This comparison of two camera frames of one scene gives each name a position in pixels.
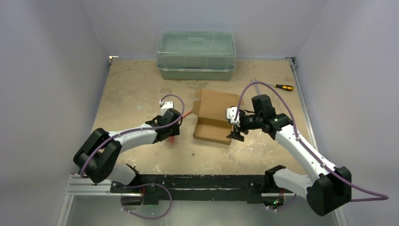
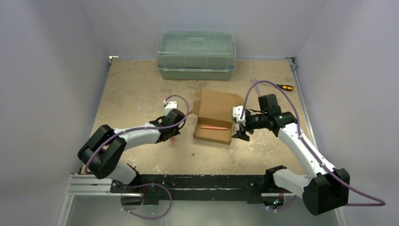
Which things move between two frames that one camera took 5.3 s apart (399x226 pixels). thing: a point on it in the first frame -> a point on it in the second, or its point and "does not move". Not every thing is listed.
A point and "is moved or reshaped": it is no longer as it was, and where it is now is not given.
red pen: [187, 113] is moved or reshaped
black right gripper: [237, 128] does not move
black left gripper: [175, 130] does not move
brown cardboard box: [212, 124] does not move
